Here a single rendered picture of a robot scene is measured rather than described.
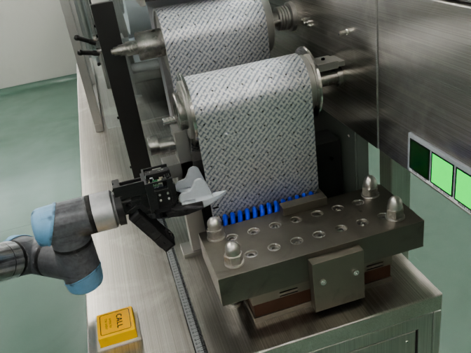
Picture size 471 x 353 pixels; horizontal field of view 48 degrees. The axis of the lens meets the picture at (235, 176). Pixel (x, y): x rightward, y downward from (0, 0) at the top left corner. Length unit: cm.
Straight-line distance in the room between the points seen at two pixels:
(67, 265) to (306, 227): 46
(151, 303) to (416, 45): 70
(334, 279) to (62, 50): 586
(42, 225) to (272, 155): 46
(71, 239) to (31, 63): 570
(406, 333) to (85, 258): 63
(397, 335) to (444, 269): 154
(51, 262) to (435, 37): 79
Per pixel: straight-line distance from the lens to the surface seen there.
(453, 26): 79
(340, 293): 101
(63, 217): 101
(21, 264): 111
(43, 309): 276
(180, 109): 100
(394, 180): 140
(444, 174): 86
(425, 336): 113
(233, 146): 102
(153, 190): 99
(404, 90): 92
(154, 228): 104
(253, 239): 100
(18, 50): 664
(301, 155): 108
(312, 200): 107
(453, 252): 271
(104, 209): 100
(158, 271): 119
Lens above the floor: 159
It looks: 27 degrees down
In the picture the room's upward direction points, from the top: 9 degrees counter-clockwise
